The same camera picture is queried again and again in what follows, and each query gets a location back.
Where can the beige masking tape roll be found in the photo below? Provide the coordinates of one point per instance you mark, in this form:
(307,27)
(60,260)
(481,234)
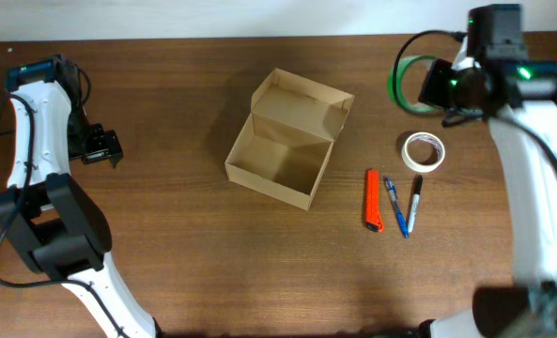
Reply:
(423,152)

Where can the blue ballpoint pen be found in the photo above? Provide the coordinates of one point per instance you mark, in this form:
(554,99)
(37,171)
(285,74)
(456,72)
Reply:
(400,218)

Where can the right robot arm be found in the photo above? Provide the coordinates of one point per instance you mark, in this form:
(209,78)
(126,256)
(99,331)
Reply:
(494,79)

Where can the orange utility knife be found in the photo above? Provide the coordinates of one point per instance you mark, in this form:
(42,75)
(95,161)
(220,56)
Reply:
(372,214)

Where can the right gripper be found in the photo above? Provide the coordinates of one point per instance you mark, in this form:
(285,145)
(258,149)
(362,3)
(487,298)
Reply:
(427,92)

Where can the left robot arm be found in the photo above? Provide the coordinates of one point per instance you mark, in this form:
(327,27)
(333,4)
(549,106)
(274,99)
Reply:
(51,231)

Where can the black and white marker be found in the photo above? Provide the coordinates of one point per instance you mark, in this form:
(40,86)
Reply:
(414,201)

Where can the brown cardboard box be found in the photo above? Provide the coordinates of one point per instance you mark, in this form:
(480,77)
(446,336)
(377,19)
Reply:
(287,139)

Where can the green tape roll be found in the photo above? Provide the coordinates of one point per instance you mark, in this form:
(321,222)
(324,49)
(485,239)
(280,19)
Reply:
(395,81)

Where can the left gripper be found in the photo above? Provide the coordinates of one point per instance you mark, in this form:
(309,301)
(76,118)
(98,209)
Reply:
(107,145)

